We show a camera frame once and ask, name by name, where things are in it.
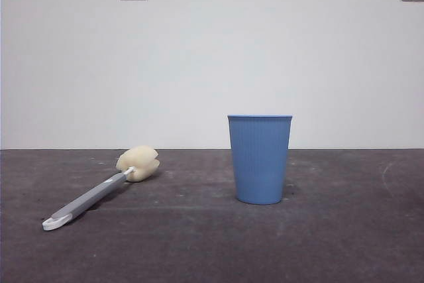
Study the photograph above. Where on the blue ribbed plastic cup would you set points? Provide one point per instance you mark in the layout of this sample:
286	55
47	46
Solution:
258	163

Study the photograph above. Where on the grey cup brush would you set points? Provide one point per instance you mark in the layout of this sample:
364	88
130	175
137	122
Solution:
86	201

